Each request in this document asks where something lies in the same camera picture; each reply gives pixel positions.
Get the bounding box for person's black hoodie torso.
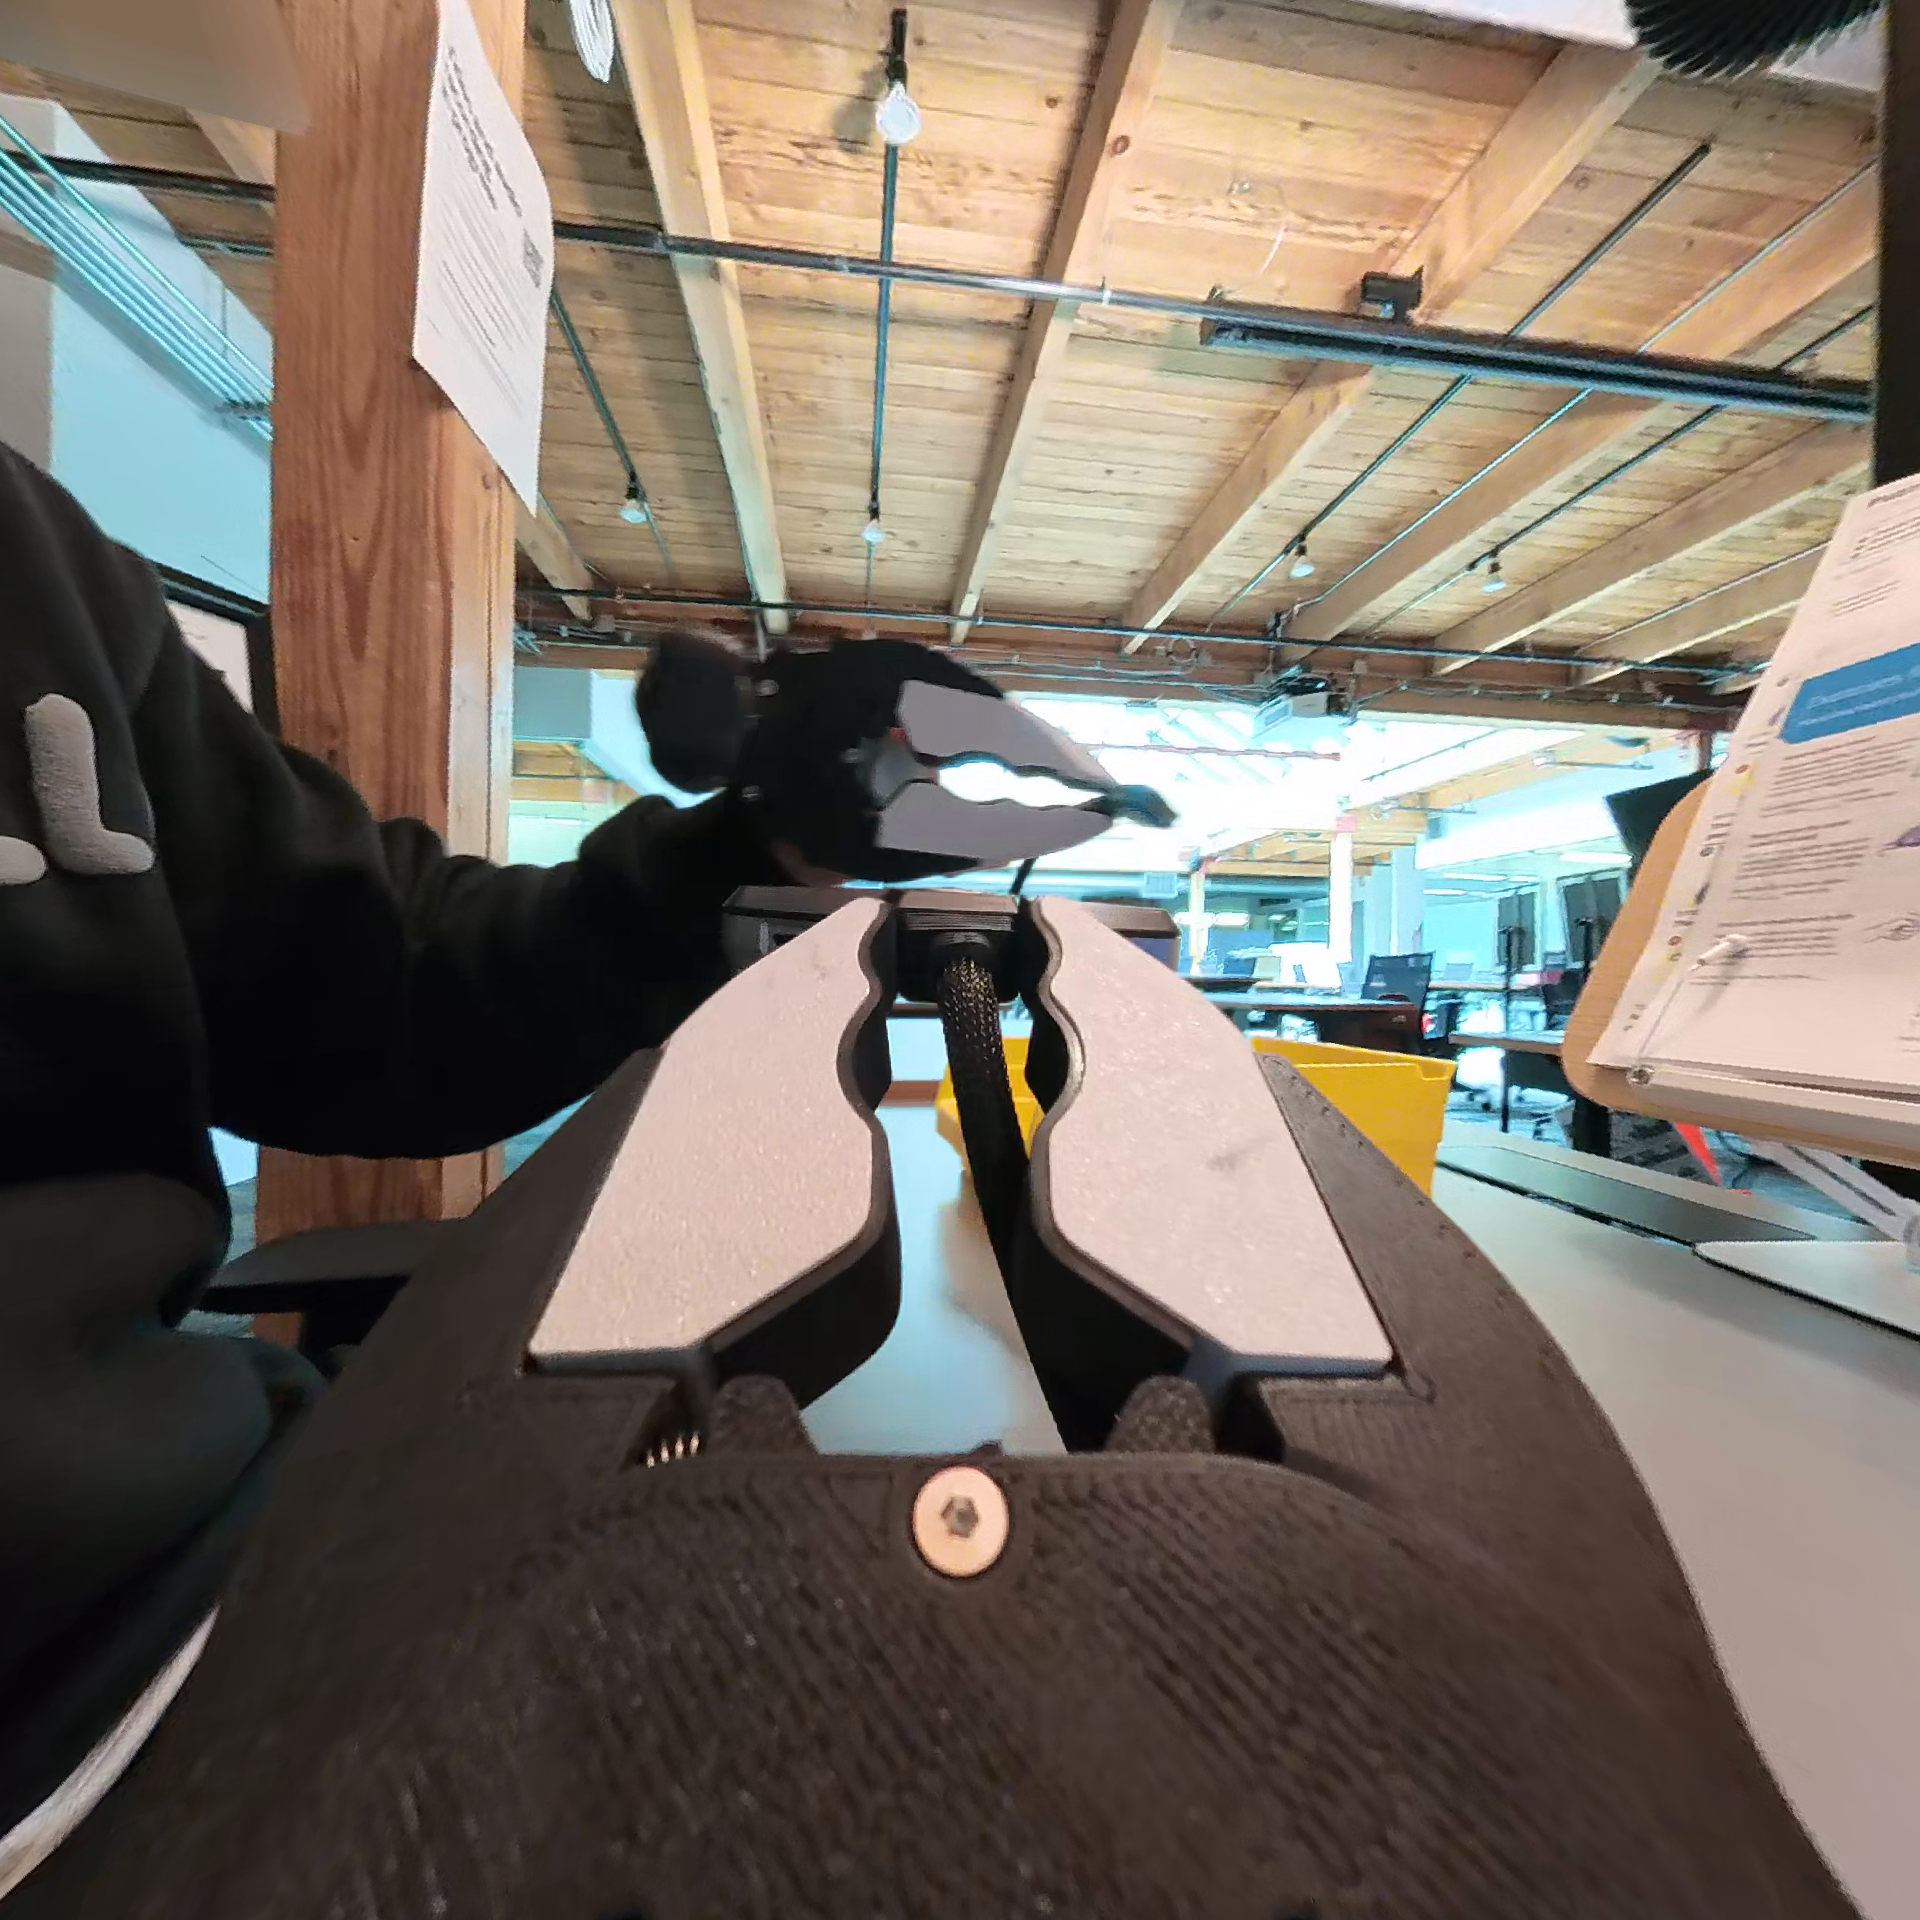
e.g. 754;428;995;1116
0;442;378;1877

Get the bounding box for black framed poster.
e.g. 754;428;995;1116
159;563;280;723

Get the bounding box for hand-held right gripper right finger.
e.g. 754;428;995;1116
1025;897;1398;1449

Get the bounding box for black ribbed lamp shade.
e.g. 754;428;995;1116
1629;0;1885;79

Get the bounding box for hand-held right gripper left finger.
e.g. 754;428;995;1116
527;892;905;1412

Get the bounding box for black cable with green plugs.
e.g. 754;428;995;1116
1009;783;1185;903

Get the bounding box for black office chair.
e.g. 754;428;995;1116
1359;950;1433;1051

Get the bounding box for person's left forearm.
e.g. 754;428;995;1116
194;787;782;1156

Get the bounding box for large black monitor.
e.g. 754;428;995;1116
1606;772;1712;865

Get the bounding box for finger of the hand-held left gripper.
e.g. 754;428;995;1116
893;678;1126;789
871;780;1126;887

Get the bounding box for black braided pigtail cable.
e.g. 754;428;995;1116
902;930;1114;1449

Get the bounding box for white paper notice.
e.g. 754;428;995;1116
411;0;559;511

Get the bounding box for black ceiling track rail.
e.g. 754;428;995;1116
1201;270;1878;426

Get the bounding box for wooden pillar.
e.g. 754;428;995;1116
256;0;529;1249

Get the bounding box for yellow plastic bin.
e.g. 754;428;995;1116
938;1036;1456;1202

